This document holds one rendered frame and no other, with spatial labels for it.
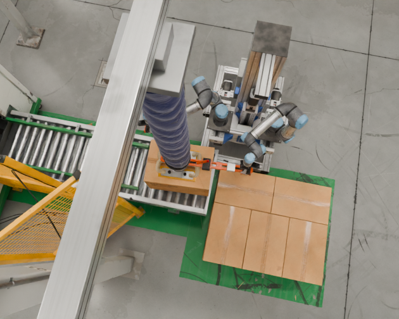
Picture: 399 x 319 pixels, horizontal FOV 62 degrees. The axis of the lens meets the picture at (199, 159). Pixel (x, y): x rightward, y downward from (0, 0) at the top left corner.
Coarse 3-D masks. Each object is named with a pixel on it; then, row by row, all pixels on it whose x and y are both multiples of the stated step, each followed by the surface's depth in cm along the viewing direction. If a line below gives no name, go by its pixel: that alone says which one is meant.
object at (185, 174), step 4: (164, 168) 299; (168, 168) 299; (168, 172) 295; (172, 172) 298; (184, 172) 298; (188, 172) 298; (192, 172) 298; (160, 176) 297; (164, 176) 297; (168, 176) 297; (172, 176) 297; (184, 176) 297; (188, 176) 297; (188, 180) 297; (192, 180) 296
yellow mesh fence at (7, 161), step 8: (8, 160) 200; (0, 168) 252; (8, 168) 242; (16, 168) 210; (24, 168) 219; (32, 168) 229; (0, 176) 305; (8, 176) 305; (16, 176) 290; (24, 176) 272; (32, 176) 231; (40, 176) 241; (48, 176) 253; (8, 184) 380; (16, 184) 381; (32, 184) 332; (40, 184) 303; (56, 184) 269; (48, 192) 389; (64, 192) 353; (72, 192) 303
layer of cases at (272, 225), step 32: (224, 192) 348; (256, 192) 348; (288, 192) 348; (320, 192) 349; (224, 224) 340; (256, 224) 340; (288, 224) 342; (320, 224) 340; (224, 256) 332; (256, 256) 332; (288, 256) 332; (320, 256) 332
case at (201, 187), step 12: (156, 144) 307; (156, 156) 304; (204, 156) 304; (192, 168) 301; (144, 180) 298; (156, 180) 298; (168, 180) 298; (180, 180) 298; (204, 180) 298; (192, 192) 326; (204, 192) 315
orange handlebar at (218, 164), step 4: (192, 160) 289; (196, 160) 289; (200, 160) 289; (192, 164) 288; (196, 164) 288; (216, 164) 288; (220, 164) 287; (224, 164) 288; (216, 168) 286; (220, 168) 286; (224, 168) 287; (252, 168) 287; (252, 172) 287
